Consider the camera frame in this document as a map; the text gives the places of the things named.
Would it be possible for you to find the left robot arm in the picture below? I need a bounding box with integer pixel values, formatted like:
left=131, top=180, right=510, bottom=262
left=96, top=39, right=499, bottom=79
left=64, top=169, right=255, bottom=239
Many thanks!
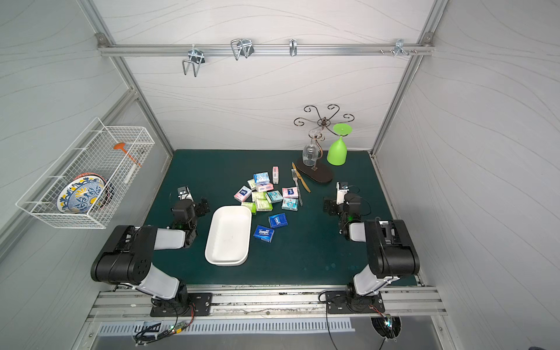
left=90, top=196, right=212, bottom=317

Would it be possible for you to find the orange handled brush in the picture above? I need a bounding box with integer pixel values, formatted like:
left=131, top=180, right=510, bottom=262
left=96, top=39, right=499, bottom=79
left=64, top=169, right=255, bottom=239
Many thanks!
left=113, top=142, right=141, bottom=167

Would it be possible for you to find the green white tissue pack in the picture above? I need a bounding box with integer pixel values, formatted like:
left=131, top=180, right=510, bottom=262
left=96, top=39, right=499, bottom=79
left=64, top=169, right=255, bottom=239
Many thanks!
left=255, top=199, right=273, bottom=212

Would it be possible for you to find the aluminium top rail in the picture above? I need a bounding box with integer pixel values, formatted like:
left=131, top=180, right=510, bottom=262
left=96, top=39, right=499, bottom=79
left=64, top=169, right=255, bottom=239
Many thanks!
left=98, top=42, right=435, bottom=58

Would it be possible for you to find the wooden knife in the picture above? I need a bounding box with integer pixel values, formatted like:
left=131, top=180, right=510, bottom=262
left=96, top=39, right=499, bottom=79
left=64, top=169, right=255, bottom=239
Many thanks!
left=292, top=162, right=311, bottom=193

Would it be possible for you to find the dark blue Tempo tissue pack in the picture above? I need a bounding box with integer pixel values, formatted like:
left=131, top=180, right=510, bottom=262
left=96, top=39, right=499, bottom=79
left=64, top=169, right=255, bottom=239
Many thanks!
left=253, top=225, right=275, bottom=243

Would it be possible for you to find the black metal glass rack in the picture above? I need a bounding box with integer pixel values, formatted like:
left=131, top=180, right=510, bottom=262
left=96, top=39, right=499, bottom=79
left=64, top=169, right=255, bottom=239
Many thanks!
left=293, top=104, right=355, bottom=184

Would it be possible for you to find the single metal hook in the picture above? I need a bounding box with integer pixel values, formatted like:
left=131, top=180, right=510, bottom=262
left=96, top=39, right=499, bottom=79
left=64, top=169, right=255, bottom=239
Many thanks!
left=289, top=39, right=298, bottom=57

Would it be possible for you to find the pink upright tissue pack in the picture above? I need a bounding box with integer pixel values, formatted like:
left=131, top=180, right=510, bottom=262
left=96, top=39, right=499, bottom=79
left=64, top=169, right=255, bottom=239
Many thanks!
left=272, top=166, right=279, bottom=185

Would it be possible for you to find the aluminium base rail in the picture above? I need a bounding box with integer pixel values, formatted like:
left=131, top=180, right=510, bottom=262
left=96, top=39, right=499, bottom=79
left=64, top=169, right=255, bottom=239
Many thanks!
left=86, top=284, right=447, bottom=322

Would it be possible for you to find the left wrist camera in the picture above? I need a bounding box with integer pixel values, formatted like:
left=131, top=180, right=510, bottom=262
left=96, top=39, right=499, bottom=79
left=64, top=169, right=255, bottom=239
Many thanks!
left=177, top=186, right=193, bottom=201

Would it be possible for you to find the clear wine glass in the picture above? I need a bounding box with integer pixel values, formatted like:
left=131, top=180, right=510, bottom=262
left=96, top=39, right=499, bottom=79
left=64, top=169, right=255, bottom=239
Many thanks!
left=302, top=132, right=322, bottom=168

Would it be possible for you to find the pink white tissue pack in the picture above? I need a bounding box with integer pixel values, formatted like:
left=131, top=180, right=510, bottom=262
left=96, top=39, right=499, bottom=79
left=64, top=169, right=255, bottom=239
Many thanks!
left=256, top=183, right=274, bottom=193

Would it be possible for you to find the teal cartoon tissue pack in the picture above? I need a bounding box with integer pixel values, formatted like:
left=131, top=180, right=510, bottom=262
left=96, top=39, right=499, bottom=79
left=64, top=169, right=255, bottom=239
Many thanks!
left=281, top=198, right=298, bottom=211

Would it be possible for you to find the right end metal hook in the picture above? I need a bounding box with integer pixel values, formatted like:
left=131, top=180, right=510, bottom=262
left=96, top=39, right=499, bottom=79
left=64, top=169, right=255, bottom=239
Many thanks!
left=379, top=39, right=419, bottom=57

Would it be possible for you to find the white wire basket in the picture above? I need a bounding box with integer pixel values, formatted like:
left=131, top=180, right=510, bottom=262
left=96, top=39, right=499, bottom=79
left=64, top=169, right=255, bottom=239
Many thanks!
left=16, top=118, right=155, bottom=230

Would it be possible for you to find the pink floral Tempo pack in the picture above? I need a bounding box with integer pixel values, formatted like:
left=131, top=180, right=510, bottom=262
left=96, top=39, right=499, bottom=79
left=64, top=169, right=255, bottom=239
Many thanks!
left=234, top=186, right=252, bottom=203

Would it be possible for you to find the double metal hook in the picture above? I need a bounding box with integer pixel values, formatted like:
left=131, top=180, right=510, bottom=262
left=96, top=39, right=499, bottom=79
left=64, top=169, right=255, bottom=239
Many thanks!
left=230, top=39, right=255, bottom=61
left=182, top=46, right=206, bottom=77

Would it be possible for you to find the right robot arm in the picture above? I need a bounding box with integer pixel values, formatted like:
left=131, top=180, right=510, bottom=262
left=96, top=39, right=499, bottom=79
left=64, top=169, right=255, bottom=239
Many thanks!
left=323, top=193, right=420, bottom=311

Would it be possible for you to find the light blue tissue pack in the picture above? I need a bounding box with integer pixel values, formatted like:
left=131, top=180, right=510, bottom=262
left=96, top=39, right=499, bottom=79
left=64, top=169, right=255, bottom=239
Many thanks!
left=253, top=172, right=271, bottom=185

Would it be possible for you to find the metal fork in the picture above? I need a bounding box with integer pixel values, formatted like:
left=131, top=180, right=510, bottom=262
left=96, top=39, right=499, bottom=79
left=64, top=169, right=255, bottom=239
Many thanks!
left=291, top=169, right=303, bottom=208

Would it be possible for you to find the green plastic wine glass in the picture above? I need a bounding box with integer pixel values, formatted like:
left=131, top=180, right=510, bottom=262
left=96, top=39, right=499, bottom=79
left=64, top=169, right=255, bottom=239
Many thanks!
left=327, top=123, right=353, bottom=166

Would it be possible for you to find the blue yellow patterned plate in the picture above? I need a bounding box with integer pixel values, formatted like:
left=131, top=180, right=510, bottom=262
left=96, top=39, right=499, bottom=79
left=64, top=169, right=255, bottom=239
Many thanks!
left=56, top=175, right=106, bottom=214

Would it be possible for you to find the pink Tempo tissue pack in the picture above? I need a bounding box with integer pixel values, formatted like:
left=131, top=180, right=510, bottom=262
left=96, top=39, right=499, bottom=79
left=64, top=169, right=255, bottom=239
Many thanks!
left=282, top=187, right=299, bottom=199

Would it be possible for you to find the white oval storage box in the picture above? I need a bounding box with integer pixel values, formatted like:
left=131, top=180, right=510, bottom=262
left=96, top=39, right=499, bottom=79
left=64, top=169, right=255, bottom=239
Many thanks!
left=205, top=206, right=252, bottom=266

